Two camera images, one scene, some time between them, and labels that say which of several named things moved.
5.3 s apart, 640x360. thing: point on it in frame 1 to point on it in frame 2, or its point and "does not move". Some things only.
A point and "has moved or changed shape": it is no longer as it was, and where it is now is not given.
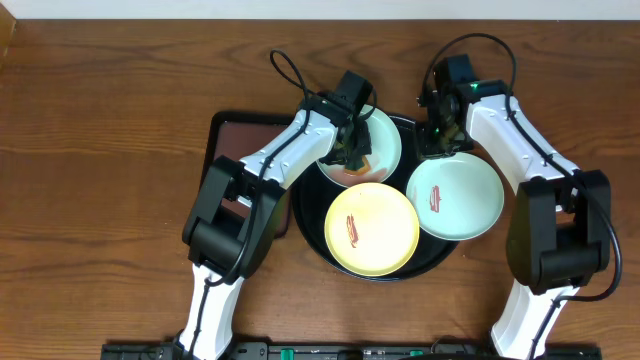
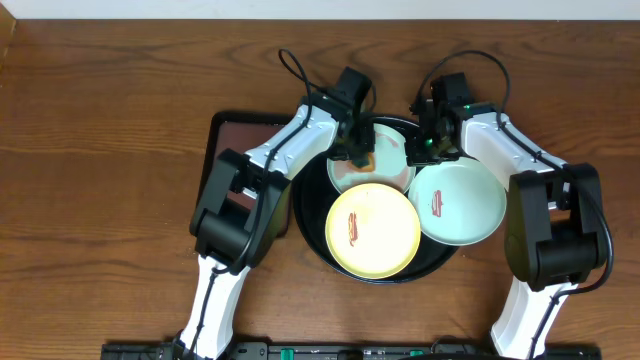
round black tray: x=312 y=199 does not move
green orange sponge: x=356 y=165 has moved or changed shape
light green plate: x=458 y=197 does not move
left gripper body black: x=357 y=145 does not move
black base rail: x=349 y=351 does not move
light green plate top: x=385 y=146 has moved or changed shape
